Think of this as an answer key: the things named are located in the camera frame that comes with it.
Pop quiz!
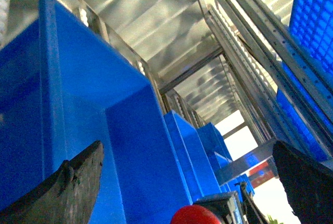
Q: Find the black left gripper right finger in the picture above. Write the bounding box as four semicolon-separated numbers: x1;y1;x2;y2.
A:
272;140;332;223

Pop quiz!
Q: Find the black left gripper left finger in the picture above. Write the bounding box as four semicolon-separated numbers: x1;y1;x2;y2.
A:
1;140;104;223

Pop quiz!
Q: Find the red mushroom push button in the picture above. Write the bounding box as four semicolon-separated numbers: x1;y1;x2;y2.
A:
170;190;247;224

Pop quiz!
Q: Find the empty blue plastic bin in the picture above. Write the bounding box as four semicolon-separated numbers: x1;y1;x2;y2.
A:
1;0;192;223

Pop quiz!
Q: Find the blue bin far right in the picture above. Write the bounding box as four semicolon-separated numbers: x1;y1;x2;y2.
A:
164;110;254;203

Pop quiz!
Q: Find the blue bin upper shelf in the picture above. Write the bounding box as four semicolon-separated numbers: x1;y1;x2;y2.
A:
276;0;332;162

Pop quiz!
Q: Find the metal rack frame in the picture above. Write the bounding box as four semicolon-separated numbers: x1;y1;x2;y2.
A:
0;0;326;186

